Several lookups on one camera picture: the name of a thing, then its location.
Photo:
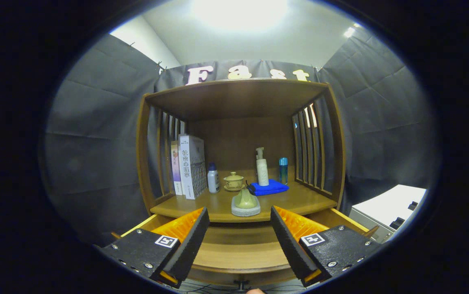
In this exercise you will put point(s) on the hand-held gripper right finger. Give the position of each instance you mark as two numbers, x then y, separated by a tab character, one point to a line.
289	243

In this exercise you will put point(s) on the wooden drawer with black knob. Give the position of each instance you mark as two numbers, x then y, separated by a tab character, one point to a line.
238	249

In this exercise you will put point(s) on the yellow lidded tea bowl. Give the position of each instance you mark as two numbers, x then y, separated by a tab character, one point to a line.
234	182

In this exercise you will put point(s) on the wooden cabinet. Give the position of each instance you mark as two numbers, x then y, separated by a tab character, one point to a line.
234	98

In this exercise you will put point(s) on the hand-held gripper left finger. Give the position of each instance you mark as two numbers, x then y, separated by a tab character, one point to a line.
191	241

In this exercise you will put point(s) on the clear blue bottle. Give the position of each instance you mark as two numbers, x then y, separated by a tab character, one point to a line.
283	172

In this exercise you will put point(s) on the folded blue cloth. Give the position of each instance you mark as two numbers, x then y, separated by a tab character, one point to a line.
273	189

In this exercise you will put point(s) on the wooden countertop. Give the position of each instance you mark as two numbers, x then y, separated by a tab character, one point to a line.
295	200

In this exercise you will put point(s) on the white bottle with blue cap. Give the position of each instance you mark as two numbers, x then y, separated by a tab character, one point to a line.
213	180

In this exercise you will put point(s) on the thick white book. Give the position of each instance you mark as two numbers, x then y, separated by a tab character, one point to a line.
191	167

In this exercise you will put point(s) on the thin purple book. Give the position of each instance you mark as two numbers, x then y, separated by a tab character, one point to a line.
176	167

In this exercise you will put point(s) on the white pump bottle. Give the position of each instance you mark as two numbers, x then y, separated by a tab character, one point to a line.
262	171

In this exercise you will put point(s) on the green brush with grey base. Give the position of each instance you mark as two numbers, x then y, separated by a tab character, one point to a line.
245	200

